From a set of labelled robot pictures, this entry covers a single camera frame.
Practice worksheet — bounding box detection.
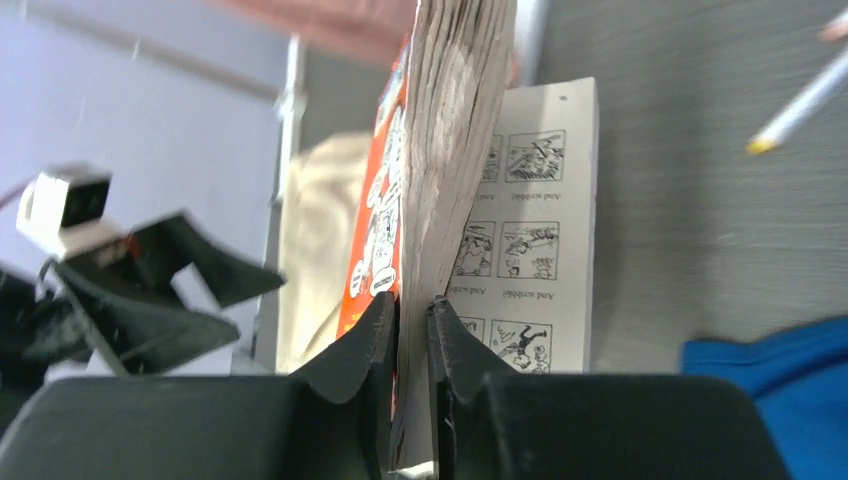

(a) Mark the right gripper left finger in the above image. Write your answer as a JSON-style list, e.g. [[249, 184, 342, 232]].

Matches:
[[288, 292, 397, 479]]

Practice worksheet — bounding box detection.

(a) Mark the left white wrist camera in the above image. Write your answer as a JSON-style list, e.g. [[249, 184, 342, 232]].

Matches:
[[16, 162, 122, 260]]

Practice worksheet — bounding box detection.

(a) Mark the blue cloth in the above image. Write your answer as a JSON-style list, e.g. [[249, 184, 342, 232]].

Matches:
[[680, 316, 847, 479]]

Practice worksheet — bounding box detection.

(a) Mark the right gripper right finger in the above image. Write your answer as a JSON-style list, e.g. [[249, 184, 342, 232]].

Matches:
[[427, 296, 517, 479]]

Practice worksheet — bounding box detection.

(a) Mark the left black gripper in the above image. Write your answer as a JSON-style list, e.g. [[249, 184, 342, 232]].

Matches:
[[1, 213, 285, 411]]

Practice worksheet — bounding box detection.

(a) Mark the pink white pen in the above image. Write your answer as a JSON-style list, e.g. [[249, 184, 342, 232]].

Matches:
[[819, 8, 848, 42]]

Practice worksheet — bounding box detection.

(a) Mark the beige canvas backpack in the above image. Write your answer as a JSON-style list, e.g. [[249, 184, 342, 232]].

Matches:
[[275, 132, 371, 374]]

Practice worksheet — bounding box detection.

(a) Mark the white clothes rack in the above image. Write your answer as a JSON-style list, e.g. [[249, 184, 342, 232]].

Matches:
[[19, 0, 551, 376]]

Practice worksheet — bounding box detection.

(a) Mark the pink cloth garment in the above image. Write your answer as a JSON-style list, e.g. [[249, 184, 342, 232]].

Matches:
[[220, 0, 417, 66]]

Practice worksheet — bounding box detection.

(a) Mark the orange comic paperback book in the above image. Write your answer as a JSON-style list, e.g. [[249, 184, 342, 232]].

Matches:
[[338, 0, 599, 469]]

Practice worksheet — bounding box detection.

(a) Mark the yellow white pen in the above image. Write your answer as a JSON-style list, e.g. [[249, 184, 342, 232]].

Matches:
[[746, 49, 847, 155]]

